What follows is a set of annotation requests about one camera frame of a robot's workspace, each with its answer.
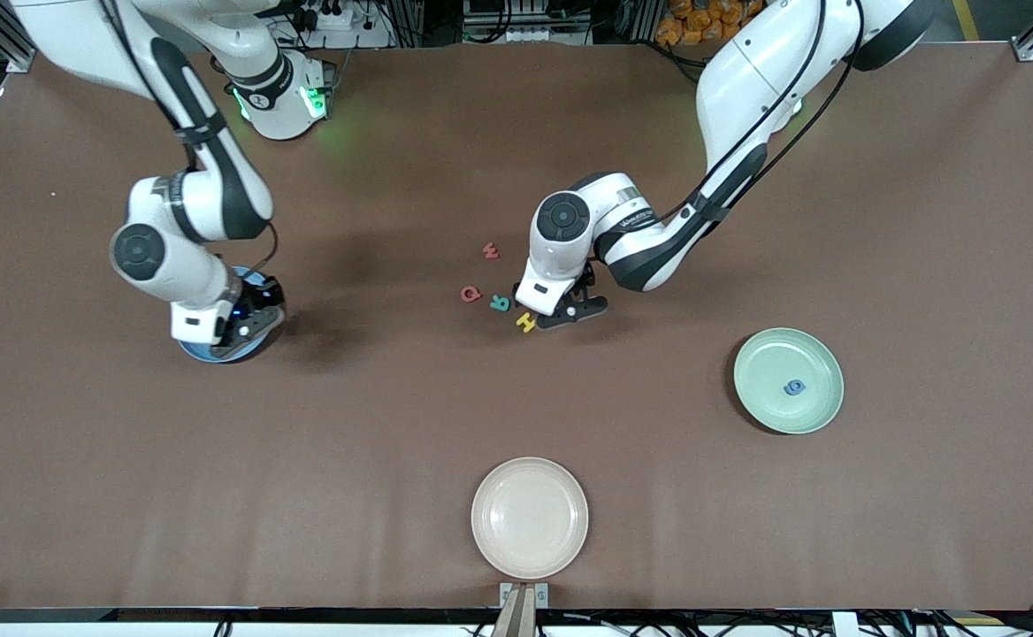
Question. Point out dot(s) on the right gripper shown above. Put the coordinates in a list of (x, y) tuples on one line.
[(262, 293)]

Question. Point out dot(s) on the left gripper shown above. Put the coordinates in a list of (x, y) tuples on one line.
[(516, 291)]

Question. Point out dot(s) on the yellow uppercase H foam letter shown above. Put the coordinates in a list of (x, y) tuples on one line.
[(525, 325)]

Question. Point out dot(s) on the teal uppercase R foam letter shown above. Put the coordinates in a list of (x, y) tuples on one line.
[(500, 303)]

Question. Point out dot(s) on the red lowercase w foam letter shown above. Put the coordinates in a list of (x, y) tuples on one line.
[(490, 252)]

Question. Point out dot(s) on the red uppercase Q foam letter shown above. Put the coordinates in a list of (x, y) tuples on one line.
[(462, 295)]

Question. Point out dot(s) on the blue lowercase g foam letter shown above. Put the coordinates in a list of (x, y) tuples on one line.
[(789, 387)]

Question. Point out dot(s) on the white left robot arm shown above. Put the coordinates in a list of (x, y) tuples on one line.
[(746, 80)]

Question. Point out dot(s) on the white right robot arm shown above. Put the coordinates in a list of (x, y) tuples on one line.
[(282, 119)]

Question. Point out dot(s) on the blue plate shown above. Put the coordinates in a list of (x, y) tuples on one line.
[(201, 351)]

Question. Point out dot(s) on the beige plate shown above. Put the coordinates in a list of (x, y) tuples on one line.
[(530, 522)]

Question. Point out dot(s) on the green plate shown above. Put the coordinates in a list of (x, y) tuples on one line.
[(813, 411)]

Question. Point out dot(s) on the brown table mat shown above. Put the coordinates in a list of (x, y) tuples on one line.
[(516, 398)]

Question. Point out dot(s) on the white black electronics box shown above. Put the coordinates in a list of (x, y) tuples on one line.
[(525, 35)]

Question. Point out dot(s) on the orange fruit pile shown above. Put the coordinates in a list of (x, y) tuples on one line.
[(702, 22)]

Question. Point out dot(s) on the white power strip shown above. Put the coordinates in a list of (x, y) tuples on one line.
[(357, 37)]

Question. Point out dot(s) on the grey metal mount bracket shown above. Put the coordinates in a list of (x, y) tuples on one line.
[(543, 594)]

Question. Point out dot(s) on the beige camera mount pole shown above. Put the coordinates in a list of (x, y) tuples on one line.
[(516, 619)]

